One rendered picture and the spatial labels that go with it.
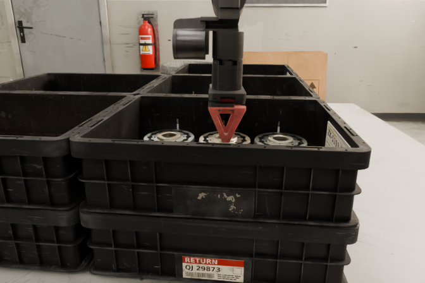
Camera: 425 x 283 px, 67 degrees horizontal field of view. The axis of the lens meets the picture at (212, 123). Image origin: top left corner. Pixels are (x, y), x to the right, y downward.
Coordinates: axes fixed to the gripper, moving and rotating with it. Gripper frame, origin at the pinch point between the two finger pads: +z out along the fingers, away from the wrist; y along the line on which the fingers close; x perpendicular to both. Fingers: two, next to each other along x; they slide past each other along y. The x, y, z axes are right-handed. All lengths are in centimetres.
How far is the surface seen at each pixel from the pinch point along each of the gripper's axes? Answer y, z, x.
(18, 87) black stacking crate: -28, -3, -56
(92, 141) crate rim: 19.8, -5.3, -18.5
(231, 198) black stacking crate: 21.3, 2.0, 0.1
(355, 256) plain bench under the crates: 13.8, 17.0, 22.1
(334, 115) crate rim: 7.5, -6.0, 18.0
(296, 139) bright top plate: 0.3, 0.8, 14.0
